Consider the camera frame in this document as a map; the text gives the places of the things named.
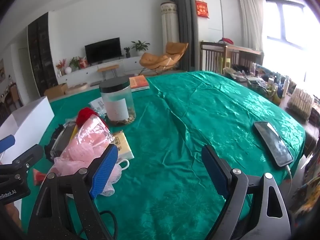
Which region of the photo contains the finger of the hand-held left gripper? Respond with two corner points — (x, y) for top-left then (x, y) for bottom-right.
(12, 144), (45, 170)
(0, 134), (15, 153)

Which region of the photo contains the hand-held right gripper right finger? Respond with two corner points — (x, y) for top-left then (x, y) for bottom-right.
(201, 144), (292, 240)

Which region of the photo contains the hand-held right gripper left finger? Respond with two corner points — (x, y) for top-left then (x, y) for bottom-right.
(27, 143), (119, 240)

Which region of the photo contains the white cardboard box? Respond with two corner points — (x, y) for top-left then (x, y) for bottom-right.
(0, 96), (55, 166)

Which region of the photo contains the pink mesh bath pouf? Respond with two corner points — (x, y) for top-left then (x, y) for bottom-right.
(53, 154), (131, 197)

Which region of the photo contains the pink floral face mask pack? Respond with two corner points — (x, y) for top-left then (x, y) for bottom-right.
(61, 116), (115, 161)

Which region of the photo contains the red yarn ball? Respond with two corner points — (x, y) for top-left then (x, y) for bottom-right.
(76, 107), (101, 128)

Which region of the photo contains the small red packet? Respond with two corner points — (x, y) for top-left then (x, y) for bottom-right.
(32, 168), (47, 186)

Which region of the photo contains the black lace cloth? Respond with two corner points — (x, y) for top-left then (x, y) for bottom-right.
(44, 123), (66, 161)

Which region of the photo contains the wooden dining table with chairs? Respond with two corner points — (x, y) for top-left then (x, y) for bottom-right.
(0, 82), (24, 121)

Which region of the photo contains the green satin tablecloth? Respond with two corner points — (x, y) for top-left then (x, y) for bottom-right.
(21, 70), (306, 240)

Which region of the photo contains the black smartphone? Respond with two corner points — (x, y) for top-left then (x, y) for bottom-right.
(253, 121), (294, 168)

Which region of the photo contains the clear jar with black lid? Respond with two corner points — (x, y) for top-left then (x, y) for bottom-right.
(99, 77), (137, 127)

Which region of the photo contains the grey printed packet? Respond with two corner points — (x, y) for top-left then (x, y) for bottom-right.
(88, 97), (107, 116)

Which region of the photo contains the brown cardboard box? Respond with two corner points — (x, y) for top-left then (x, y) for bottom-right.
(43, 83), (69, 99)

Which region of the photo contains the round beige cushion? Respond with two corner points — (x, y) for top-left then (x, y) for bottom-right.
(67, 82), (89, 93)

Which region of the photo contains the red flower bouquet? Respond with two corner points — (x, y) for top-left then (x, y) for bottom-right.
(55, 58), (67, 77)

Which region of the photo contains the orange book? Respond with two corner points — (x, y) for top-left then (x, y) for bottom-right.
(128, 75), (150, 92)

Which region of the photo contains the dark glass display cabinet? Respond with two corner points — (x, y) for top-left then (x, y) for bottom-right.
(27, 12), (59, 97)

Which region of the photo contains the pile of bottles and clutter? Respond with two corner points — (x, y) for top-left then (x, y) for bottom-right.
(223, 62), (320, 124)

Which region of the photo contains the small wooden stool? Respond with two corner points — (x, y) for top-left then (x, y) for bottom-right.
(97, 64), (120, 81)

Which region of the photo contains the green plant in red wrap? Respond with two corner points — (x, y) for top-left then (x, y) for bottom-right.
(68, 56), (88, 71)

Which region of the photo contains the white television cabinet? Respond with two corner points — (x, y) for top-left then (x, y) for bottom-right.
(57, 56), (143, 86)

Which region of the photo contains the clear bag of white rolls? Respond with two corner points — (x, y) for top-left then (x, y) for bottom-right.
(287, 87), (316, 120)

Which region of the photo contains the wooden crib railing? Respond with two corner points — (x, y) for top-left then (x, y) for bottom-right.
(200, 41), (264, 74)

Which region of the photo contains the black flat television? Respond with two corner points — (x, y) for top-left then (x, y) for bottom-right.
(84, 37), (122, 64)

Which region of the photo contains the orange lounge chair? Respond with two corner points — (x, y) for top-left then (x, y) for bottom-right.
(139, 42), (189, 76)

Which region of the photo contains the large green potted plant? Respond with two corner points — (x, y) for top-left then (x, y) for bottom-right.
(131, 40), (151, 57)

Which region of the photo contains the covered standing air conditioner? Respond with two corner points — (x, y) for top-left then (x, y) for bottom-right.
(160, 2), (181, 56)

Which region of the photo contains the grey curtain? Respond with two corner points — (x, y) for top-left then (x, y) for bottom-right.
(169, 0), (197, 72)

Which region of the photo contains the white curtain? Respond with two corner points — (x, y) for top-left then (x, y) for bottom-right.
(237, 0), (266, 53)

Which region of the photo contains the dark framed window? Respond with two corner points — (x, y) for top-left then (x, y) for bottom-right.
(263, 0), (320, 85)

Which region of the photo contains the black cable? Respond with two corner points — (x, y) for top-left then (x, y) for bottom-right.
(98, 210), (119, 240)

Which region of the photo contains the white charging cable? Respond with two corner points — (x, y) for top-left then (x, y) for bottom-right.
(284, 164), (293, 198)

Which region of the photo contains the red wall hanging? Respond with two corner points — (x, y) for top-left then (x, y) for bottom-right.
(195, 0), (209, 19)

